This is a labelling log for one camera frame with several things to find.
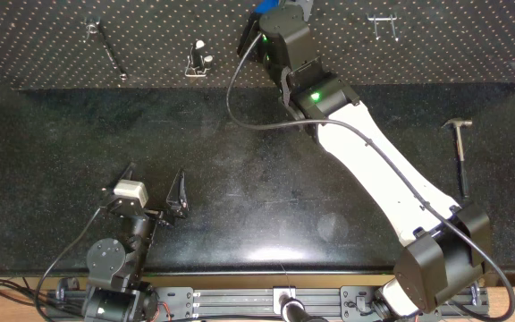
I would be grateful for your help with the black pegboard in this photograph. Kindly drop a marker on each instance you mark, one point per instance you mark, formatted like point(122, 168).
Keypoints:
point(441, 53)

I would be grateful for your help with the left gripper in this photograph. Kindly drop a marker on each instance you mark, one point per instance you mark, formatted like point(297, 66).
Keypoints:
point(125, 205)

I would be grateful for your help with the wrench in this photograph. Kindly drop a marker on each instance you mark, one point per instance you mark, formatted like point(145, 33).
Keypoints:
point(110, 53)

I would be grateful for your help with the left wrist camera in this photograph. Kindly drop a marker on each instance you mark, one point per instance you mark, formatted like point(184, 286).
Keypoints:
point(131, 192)

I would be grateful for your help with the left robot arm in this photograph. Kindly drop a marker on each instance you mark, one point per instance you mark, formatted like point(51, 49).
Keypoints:
point(114, 264)

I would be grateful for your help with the black and white pliers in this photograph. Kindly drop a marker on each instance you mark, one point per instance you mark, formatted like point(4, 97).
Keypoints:
point(198, 53)

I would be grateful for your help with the mounting rail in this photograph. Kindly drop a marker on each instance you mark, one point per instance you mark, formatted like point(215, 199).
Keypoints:
point(239, 300)

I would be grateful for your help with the hammer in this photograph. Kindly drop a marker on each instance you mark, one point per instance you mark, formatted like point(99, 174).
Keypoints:
point(461, 149)

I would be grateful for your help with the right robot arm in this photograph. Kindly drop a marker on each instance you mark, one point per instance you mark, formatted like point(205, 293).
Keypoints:
point(374, 165)

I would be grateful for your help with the metal hook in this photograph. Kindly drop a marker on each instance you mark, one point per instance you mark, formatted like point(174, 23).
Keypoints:
point(91, 20)
point(195, 73)
point(383, 19)

